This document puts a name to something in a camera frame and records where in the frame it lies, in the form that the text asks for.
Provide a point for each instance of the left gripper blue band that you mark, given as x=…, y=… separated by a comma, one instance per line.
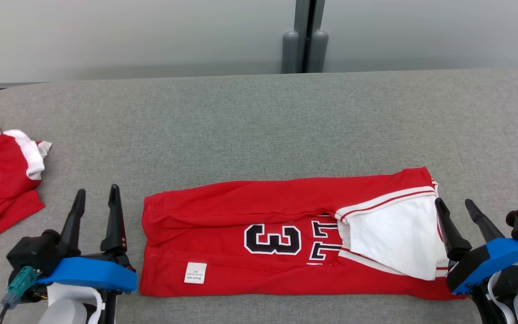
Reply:
x=88, y=274

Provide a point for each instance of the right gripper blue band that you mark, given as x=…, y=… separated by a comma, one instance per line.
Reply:
x=488, y=261

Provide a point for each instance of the red white basketball jersey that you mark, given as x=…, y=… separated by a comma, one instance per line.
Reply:
x=223, y=216

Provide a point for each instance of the grey cylindrical post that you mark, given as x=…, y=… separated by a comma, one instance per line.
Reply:
x=318, y=54
x=290, y=54

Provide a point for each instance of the dark grey partition frame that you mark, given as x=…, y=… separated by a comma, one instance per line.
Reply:
x=309, y=27

